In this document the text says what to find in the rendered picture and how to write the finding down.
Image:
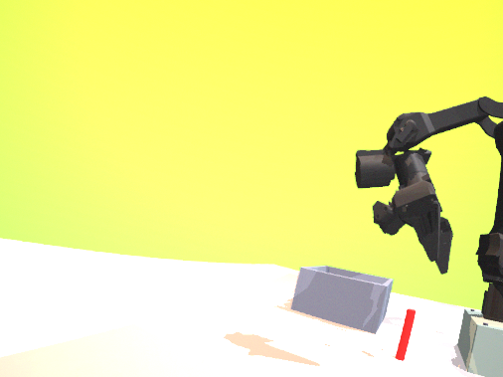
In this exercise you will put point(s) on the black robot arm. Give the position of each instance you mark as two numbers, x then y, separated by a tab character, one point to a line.
376	168

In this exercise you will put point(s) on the red peg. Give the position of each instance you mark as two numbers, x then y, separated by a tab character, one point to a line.
406	334

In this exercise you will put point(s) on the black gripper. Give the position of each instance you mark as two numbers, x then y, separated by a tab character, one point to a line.
423	214

